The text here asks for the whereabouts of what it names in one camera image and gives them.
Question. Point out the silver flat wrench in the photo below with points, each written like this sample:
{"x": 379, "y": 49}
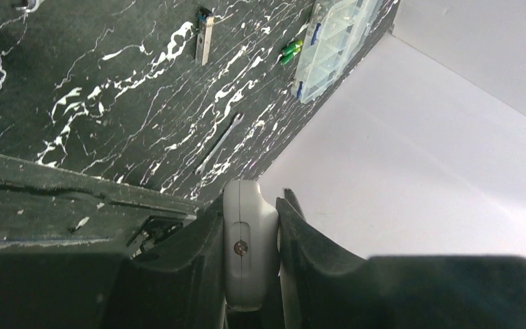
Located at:
{"x": 237, "y": 119}

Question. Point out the white remote control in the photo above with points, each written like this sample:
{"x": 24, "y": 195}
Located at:
{"x": 251, "y": 254}

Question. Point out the silver metal transceiver module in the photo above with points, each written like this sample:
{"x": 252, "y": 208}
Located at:
{"x": 204, "y": 35}

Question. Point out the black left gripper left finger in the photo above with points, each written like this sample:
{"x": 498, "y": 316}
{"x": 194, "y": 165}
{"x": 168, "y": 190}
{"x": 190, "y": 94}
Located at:
{"x": 177, "y": 282}

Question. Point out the clear plastic screw box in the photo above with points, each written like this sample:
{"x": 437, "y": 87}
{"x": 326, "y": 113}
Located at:
{"x": 336, "y": 32}

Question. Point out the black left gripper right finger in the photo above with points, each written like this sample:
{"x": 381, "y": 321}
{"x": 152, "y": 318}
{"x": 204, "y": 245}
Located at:
{"x": 323, "y": 285}

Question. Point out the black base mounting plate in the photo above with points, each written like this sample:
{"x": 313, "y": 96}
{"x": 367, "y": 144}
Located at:
{"x": 44, "y": 209}

